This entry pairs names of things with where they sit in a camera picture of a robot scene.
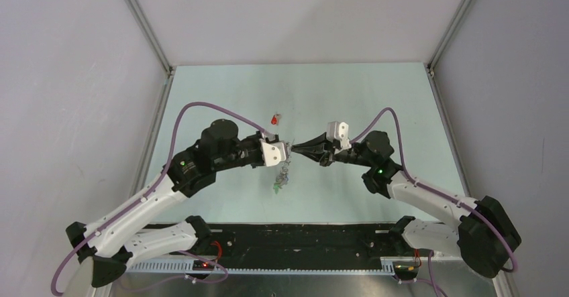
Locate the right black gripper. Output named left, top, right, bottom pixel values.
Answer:
left=292, top=131, right=374, bottom=168

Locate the large metal keyring plate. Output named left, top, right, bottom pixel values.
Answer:
left=274, top=142, right=292, bottom=188

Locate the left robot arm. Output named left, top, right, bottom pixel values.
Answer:
left=66, top=119, right=287, bottom=289

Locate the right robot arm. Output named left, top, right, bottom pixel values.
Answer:
left=291, top=131, right=521, bottom=278

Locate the red tagged key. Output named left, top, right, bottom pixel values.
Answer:
left=270, top=113, right=282, bottom=126

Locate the left electronics board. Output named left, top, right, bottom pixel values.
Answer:
left=192, top=259, right=217, bottom=272

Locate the electronics board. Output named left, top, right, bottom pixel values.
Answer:
left=192, top=259, right=217, bottom=272
left=393, top=264, right=420, bottom=284

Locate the right electronics board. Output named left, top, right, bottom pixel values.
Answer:
left=393, top=264, right=420, bottom=284

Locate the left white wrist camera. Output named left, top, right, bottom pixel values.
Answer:
left=260, top=133, right=289, bottom=167

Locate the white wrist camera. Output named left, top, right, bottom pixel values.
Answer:
left=260, top=133, right=289, bottom=167
left=325, top=121, right=351, bottom=152

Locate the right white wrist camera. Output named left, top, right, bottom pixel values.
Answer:
left=325, top=121, right=351, bottom=152

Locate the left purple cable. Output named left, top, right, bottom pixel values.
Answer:
left=50, top=102, right=278, bottom=297

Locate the purple cable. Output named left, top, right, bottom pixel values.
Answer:
left=50, top=102, right=278, bottom=297
left=348, top=107, right=519, bottom=297

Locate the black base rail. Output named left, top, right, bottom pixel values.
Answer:
left=188, top=223, right=416, bottom=270

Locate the grey cable duct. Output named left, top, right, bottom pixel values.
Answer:
left=127, top=258, right=395, bottom=276

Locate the left aluminium frame post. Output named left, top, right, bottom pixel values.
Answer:
left=124, top=0, right=173, bottom=77

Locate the aluminium frame post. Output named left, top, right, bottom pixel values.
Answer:
left=124, top=0, right=173, bottom=77
left=426, top=0, right=476, bottom=78

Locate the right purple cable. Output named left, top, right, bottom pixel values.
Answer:
left=348, top=107, right=519, bottom=297

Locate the right aluminium frame post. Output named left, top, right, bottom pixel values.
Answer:
left=426, top=0, right=476, bottom=78

